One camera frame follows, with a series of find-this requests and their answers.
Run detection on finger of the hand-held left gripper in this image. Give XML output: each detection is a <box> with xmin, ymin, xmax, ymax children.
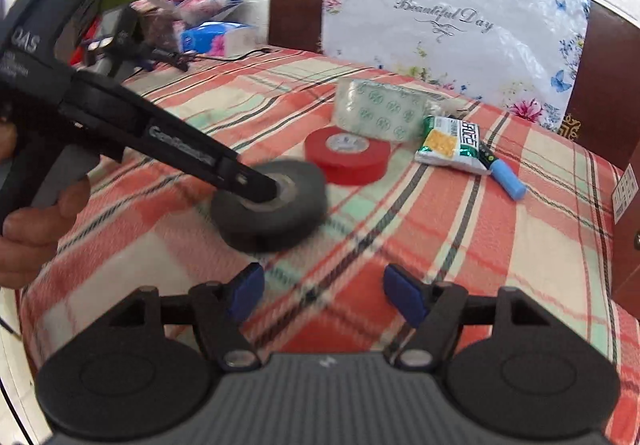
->
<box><xmin>220</xmin><ymin>156</ymin><xmax>280</xmax><ymax>205</ymax></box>

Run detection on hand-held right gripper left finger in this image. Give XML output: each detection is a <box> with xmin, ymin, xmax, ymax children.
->
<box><xmin>97</xmin><ymin>262</ymin><xmax>266</xmax><ymax>372</ymax></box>

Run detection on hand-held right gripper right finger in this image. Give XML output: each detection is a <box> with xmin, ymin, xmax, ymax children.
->
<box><xmin>382</xmin><ymin>263</ymin><xmax>551</xmax><ymax>372</ymax></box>

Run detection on black tape roll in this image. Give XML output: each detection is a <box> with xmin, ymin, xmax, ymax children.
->
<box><xmin>210</xmin><ymin>159</ymin><xmax>328</xmax><ymax>253</ymax></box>

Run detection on green patterned tissue pack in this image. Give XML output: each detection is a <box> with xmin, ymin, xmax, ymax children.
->
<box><xmin>334</xmin><ymin>78</ymin><xmax>441</xmax><ymax>143</ymax></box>

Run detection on green white snack packet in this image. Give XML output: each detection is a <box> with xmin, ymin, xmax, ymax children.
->
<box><xmin>414</xmin><ymin>115</ymin><xmax>493</xmax><ymax>176</ymax></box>

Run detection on brown cardboard box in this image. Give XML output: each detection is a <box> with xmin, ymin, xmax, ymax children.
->
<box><xmin>610</xmin><ymin>160</ymin><xmax>640</xmax><ymax>321</ymax></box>

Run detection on person's left hand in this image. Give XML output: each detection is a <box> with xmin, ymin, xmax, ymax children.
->
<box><xmin>0</xmin><ymin>175</ymin><xmax>93</xmax><ymax>288</ymax></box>

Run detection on red tape roll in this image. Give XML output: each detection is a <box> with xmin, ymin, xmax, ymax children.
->
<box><xmin>304</xmin><ymin>126</ymin><xmax>392</xmax><ymax>186</ymax></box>

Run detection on blue tissue box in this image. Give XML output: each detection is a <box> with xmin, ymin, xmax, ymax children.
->
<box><xmin>180</xmin><ymin>22</ymin><xmax>261</xmax><ymax>58</ymax></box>

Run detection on pink packet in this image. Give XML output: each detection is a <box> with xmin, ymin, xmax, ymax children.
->
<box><xmin>177</xmin><ymin>0</ymin><xmax>243</xmax><ymax>23</ymax></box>

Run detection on small clear bag white beads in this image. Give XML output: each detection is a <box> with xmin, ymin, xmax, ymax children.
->
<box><xmin>424</xmin><ymin>92</ymin><xmax>473</xmax><ymax>120</ymax></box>

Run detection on black cable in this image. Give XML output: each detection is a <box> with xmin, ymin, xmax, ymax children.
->
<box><xmin>200</xmin><ymin>45</ymin><xmax>273</xmax><ymax>62</ymax></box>

